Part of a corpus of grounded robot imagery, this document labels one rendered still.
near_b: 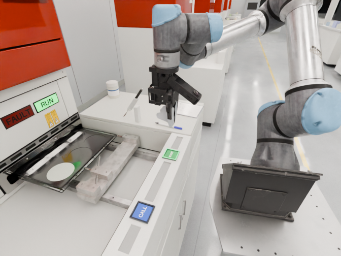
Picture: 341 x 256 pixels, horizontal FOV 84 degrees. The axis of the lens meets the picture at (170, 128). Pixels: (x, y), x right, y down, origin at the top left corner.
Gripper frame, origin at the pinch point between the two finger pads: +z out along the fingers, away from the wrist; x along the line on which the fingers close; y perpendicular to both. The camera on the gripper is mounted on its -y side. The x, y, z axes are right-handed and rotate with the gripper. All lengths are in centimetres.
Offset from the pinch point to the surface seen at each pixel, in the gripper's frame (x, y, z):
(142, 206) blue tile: 24.6, 1.4, 14.3
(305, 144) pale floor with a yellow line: -176, -118, 111
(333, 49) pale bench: -583, -256, 63
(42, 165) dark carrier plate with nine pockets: 17, 52, 21
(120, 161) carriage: 2.5, 23.7, 22.6
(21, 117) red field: 12, 58, 1
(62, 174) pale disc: 17.9, 39.8, 20.7
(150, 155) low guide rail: -8.2, 13.9, 25.6
